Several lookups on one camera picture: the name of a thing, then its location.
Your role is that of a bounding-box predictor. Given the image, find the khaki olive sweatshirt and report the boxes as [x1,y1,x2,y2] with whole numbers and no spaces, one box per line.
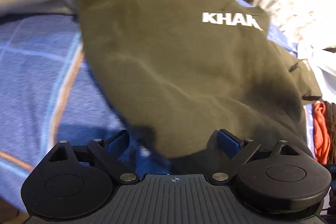
[79,0,321,162]

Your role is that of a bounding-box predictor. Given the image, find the blue striped bed sheet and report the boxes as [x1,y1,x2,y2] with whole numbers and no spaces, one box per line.
[0,0,316,213]

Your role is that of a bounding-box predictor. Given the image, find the orange garment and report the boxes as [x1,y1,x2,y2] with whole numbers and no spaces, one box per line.
[313,101,331,165]

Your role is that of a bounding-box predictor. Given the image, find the dark brown striped garment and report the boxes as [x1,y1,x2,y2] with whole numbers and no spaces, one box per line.
[324,101,336,164]

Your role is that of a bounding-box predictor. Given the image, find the white cloth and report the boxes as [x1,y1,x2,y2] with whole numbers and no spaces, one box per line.
[297,43,336,103]

